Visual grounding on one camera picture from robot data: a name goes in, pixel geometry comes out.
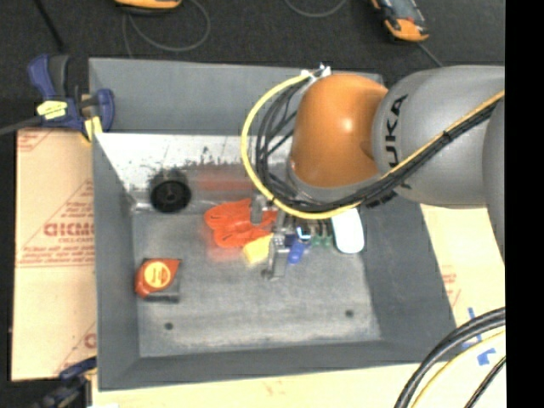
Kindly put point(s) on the yellow block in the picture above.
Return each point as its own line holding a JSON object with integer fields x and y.
{"x": 256, "y": 250}

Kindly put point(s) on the black cylinder on white bracket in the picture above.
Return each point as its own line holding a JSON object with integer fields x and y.
{"x": 348, "y": 234}

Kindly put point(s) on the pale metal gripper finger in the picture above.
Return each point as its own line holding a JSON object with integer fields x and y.
{"x": 278, "y": 262}
{"x": 258, "y": 211}

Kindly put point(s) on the red and yellow tape measure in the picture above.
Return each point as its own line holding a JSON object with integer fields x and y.
{"x": 155, "y": 276}

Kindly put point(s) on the brown cardboard board, red print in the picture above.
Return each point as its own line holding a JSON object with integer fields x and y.
{"x": 51, "y": 228}

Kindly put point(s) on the black ribbed round wheel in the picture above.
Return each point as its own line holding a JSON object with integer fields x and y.
{"x": 170, "y": 191}

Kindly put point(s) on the blue plastic piece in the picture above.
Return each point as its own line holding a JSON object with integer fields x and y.
{"x": 296, "y": 251}

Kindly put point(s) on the grey metal bin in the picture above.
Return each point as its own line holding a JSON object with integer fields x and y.
{"x": 255, "y": 304}

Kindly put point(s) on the orange plastic toy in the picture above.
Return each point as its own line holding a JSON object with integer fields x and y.
{"x": 227, "y": 223}

